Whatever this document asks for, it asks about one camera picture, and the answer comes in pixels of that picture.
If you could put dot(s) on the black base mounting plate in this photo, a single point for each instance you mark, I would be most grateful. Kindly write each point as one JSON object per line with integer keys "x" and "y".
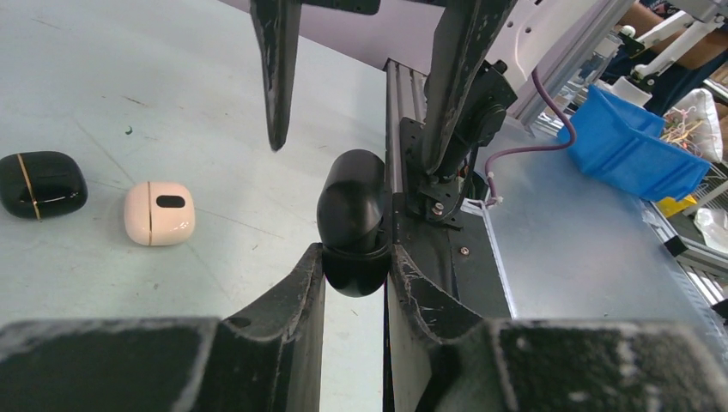
{"x": 451, "y": 249}

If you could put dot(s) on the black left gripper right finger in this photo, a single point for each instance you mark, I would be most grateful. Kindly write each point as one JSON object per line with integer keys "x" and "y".
{"x": 445, "y": 357}

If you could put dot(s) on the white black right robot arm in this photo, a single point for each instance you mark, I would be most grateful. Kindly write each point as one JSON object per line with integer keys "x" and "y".
{"x": 470, "y": 33}

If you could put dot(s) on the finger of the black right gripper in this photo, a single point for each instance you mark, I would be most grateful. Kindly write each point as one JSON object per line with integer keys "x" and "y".
{"x": 277, "y": 25}
{"x": 468, "y": 94}

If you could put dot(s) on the aluminium frame rail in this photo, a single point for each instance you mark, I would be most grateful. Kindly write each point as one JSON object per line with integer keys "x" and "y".
{"x": 569, "y": 62}

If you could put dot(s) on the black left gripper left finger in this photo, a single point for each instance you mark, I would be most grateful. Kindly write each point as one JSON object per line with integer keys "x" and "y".
{"x": 265, "y": 357}

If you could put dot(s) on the white plastic bag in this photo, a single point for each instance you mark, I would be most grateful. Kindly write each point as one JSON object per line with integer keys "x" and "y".
{"x": 692, "y": 124}

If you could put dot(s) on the black oval charging case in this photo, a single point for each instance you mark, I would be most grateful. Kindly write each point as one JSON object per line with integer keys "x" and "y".
{"x": 350, "y": 218}

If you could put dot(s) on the blue plastic parts bin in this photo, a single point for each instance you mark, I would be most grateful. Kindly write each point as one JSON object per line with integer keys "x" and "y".
{"x": 619, "y": 144}

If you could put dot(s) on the yellow small bin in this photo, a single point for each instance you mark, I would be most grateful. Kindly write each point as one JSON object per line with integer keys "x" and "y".
{"x": 670, "y": 206}

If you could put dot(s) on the pink charging case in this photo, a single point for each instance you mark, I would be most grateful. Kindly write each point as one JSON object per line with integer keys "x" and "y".
{"x": 159, "y": 213}

